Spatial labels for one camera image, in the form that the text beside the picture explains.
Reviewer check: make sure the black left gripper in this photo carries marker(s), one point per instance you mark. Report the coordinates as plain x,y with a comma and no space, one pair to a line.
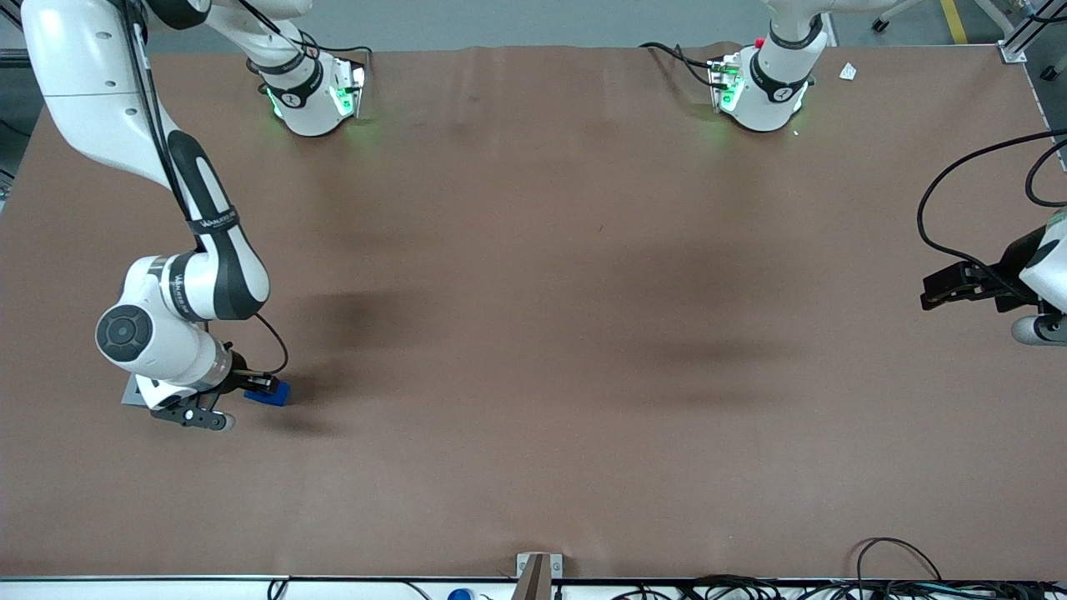
1010,268

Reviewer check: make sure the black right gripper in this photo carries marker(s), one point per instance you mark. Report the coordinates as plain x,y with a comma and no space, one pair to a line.
239,372

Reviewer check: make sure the blue cube part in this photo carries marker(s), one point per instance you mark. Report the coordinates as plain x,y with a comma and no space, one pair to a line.
282,397

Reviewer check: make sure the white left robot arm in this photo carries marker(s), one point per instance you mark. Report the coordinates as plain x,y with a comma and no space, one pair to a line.
771,100

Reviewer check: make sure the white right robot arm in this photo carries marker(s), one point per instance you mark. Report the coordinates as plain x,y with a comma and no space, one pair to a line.
83,75

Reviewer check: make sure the gray square socket base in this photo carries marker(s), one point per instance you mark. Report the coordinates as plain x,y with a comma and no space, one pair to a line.
131,392

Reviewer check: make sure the left base connector plate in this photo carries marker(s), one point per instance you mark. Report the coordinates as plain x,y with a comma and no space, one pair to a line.
725,83

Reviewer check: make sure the base connector plate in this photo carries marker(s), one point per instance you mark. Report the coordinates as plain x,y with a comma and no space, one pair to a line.
725,83
350,92

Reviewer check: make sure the right base connector plate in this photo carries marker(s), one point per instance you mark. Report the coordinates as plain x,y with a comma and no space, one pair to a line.
350,92

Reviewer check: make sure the white paper tag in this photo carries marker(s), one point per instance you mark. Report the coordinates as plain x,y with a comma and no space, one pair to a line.
848,72

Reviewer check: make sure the brown table mat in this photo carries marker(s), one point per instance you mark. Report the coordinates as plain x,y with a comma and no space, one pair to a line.
533,333

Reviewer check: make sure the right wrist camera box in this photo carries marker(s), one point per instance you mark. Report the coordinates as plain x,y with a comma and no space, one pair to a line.
193,414

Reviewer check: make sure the aluminium frame profile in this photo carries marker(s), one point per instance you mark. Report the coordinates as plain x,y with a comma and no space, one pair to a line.
1029,29

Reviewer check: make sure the metal bracket with brown post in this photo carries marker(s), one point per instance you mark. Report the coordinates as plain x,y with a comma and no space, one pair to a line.
534,579

